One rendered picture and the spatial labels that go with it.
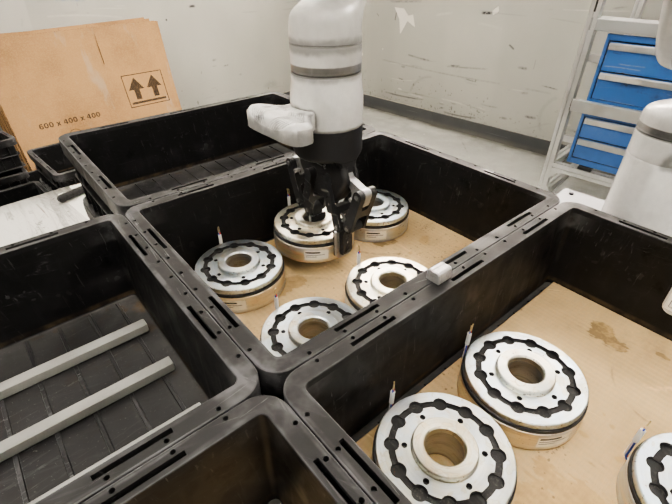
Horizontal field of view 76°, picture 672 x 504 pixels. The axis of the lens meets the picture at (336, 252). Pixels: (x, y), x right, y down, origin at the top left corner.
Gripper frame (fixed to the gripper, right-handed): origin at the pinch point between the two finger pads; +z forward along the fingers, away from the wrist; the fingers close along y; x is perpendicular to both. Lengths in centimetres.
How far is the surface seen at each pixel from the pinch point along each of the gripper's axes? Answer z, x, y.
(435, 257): 4.3, -11.2, -8.2
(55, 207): 16, 22, 68
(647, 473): 1.4, 1.7, -36.9
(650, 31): -3, -184, 28
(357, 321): -5.6, 11.9, -17.8
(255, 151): 4.0, -12.7, 38.9
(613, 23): -5, -182, 41
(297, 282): 4.2, 5.7, -0.6
